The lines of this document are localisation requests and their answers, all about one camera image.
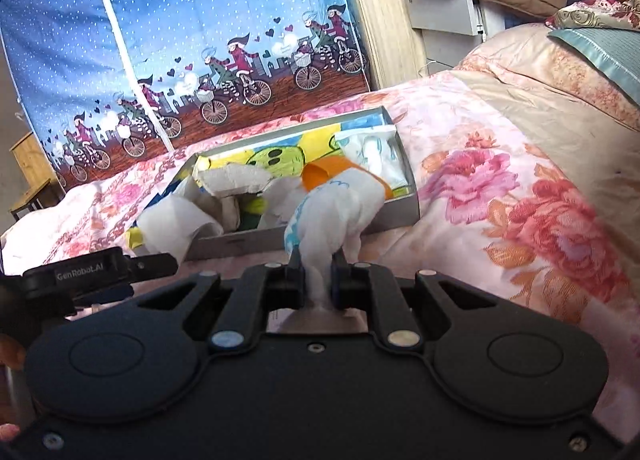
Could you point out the wooden side table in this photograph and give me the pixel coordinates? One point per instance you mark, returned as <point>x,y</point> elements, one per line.
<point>35,159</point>

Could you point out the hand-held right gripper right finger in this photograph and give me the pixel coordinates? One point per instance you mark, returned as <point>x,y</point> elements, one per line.
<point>337,285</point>

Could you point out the grey shallow box tray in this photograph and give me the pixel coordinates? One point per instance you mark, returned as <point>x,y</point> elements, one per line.
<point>240,242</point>

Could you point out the soft tissue packet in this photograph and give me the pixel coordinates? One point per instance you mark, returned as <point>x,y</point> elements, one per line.
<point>370,149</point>

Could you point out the beige quilt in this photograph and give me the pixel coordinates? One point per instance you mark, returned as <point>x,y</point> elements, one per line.
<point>550,104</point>

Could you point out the teal pillow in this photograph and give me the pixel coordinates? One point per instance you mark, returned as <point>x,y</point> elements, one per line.
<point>610,54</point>

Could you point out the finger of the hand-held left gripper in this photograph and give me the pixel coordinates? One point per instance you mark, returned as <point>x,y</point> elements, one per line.
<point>152,267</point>

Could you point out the person's left hand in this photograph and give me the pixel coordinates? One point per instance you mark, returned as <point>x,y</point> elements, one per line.
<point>11,352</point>

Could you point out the floral pillow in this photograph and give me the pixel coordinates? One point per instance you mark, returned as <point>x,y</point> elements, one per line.
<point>595,14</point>

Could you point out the light wooden cabinet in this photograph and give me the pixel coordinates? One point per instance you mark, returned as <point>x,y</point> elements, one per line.
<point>380,14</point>

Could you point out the white thin cloth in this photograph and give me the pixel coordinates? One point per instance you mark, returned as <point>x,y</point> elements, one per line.
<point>175,222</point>

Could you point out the white cloth blue print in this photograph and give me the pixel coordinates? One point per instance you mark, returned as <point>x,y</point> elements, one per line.
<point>330,220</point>

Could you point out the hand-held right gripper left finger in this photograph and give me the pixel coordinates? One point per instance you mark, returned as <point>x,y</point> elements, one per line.
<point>299,285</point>

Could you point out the orange plastic cup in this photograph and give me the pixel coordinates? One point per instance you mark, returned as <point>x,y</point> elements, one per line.
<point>320,172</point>

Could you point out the white knit cloth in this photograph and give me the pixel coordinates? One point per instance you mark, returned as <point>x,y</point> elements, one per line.
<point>235,182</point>

